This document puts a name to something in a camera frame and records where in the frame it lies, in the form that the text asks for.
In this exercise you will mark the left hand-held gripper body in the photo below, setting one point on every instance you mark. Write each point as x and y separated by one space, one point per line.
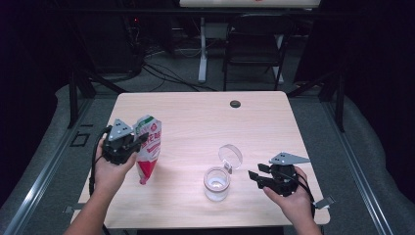
119 143

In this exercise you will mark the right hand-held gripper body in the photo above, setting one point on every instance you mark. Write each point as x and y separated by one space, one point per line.
284 178

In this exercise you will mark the red printed plastic seasoning bag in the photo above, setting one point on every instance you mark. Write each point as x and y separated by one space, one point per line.
151 137

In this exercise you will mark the clear jar with hinged lid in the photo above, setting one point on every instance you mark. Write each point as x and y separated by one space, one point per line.
217 187

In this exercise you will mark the person's right hand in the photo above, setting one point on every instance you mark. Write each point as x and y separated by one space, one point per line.
297 205

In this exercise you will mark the person's left hand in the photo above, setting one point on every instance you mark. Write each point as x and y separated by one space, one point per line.
111 178

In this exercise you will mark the black metal stand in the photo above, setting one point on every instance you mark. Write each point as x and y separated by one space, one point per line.
340 104
73 98

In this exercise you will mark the black table grommet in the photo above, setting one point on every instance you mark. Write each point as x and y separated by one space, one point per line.
235 104

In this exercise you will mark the dark equipment cabinet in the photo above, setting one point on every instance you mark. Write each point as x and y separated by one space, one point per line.
111 42

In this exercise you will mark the white adjustable table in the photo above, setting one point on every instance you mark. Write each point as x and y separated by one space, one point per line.
203 55

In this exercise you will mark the black folding chair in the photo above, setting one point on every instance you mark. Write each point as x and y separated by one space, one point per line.
257 26

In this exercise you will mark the grey metal table bracket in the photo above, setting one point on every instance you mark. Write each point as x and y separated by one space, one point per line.
78 207
323 202

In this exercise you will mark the grey metal floor rail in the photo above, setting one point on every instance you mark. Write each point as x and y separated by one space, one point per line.
365 186
39 186

